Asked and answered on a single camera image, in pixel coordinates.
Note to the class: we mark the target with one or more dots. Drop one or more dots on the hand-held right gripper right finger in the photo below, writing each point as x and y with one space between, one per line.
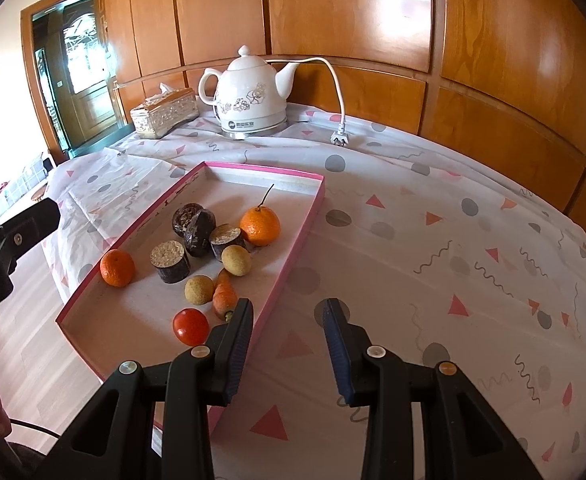
335 350

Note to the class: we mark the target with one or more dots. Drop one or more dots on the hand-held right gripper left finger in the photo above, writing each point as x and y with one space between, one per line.
240 350

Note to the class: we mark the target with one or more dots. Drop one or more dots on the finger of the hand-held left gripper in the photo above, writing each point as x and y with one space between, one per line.
33 230

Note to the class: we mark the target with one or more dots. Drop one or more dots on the small orange carrot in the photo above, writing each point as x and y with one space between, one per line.
224 300

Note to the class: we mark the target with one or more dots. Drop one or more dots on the red tomato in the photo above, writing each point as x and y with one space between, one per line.
191 326

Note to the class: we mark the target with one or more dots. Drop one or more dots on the yellow longan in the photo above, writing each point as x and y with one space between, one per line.
199 289
236 260

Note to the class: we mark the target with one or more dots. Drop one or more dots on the stemless orange mandarin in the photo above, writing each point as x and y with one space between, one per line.
118 267

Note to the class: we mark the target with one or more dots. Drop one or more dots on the large sugarcane piece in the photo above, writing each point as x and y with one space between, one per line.
170 267

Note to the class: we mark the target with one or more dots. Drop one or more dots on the pink-edged cardboard tray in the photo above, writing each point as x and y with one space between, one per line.
138 310

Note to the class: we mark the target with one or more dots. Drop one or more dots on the small sugarcane piece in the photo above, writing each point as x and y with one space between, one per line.
225 240

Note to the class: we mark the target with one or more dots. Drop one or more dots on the dark passion fruit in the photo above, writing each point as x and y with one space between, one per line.
198 240
185 217

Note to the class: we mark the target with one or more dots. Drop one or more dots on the orange mandarin with stem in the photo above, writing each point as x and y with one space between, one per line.
260 227

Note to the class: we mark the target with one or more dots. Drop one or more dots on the blue plaid sofa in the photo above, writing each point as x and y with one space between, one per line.
18 185

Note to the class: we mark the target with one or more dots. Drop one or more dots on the wooden door with glass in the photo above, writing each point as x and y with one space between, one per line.
90 110

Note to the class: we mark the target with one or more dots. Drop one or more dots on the white patterned tablecloth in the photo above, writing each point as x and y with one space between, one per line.
423 210

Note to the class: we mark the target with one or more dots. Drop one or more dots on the silver ornate tissue box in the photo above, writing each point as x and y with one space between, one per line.
163 115

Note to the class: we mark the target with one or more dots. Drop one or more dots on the white floral ceramic kettle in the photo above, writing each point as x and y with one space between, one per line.
248 95

